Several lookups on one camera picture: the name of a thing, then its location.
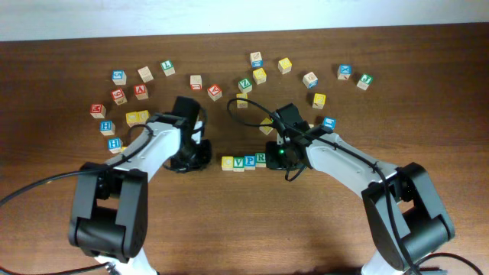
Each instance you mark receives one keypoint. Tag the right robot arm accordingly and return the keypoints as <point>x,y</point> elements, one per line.
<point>406,216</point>

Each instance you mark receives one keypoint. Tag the red M block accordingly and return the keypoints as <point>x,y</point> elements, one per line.
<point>97,111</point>

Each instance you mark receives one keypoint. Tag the yellow block with bug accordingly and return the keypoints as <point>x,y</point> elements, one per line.
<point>242,100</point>

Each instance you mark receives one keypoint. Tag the yellow block with umbrella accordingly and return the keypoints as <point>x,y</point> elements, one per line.
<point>266,126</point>

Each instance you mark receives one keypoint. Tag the blue h block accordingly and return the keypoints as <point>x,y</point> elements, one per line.
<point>115,145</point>
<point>107,128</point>

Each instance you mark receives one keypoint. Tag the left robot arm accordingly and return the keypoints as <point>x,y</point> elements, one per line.
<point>110,206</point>

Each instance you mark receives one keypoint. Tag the yellow block pair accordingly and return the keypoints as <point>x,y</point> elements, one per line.
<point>132,118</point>
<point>143,116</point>

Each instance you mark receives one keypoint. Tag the red block near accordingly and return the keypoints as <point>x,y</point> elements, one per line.
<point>214,92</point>

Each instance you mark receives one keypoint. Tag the blue L block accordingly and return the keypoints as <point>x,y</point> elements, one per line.
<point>329,122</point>

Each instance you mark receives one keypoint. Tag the yellow block left pair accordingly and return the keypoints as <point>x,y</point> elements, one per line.
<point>132,118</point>

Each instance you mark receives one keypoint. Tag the yellow block behind P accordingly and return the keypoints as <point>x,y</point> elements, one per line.
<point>259,76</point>

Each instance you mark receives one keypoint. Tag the red A block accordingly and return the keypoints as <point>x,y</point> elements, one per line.
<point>141,92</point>

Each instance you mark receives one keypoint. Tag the green Z block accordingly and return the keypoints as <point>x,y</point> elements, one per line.
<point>244,85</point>

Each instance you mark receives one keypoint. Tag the yellow block right pair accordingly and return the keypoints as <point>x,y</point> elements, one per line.
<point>143,116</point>

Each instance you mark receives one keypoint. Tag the yellow top block far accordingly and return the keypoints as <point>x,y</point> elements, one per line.
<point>284,65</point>

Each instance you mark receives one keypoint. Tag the blue H block upper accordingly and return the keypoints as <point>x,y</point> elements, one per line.
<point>107,128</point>

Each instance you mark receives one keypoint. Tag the green R block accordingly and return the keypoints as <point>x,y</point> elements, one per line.
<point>261,160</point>

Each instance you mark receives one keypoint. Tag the blue S block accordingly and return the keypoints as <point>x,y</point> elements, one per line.
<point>119,77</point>

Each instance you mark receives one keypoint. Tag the blue H block lower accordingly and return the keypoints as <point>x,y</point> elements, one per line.
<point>115,145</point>

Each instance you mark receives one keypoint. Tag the green V block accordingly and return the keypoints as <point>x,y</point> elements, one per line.
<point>238,164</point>

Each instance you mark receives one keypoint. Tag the green J block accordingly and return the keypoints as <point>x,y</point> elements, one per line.
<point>364,81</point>

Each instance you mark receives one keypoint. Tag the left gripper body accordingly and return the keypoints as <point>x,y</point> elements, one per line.
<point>192,159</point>

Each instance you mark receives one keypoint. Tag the red 6 block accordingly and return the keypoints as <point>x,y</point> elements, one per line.
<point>118,96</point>

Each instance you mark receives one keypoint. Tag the plain wooden block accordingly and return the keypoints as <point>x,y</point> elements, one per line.
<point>145,74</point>

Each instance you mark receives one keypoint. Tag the blue side block far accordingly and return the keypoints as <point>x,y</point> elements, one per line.
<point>256,60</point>

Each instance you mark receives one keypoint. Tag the blue X block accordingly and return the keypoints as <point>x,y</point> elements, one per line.
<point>344,71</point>

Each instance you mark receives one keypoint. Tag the yellow block with pencil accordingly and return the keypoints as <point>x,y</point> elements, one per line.
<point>319,100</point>

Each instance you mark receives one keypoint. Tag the yellow C block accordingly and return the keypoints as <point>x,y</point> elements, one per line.
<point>227,163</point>

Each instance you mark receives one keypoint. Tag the green L block far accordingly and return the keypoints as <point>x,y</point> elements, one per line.
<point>168,68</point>

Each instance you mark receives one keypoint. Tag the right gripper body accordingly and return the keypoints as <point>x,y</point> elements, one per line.
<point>276,161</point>

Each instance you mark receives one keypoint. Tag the blue D block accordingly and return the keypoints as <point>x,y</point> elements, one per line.
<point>310,80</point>

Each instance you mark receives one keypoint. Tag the blue P block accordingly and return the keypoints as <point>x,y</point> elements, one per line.
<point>250,162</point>

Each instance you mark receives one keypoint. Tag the red side block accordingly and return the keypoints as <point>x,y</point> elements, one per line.
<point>195,82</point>

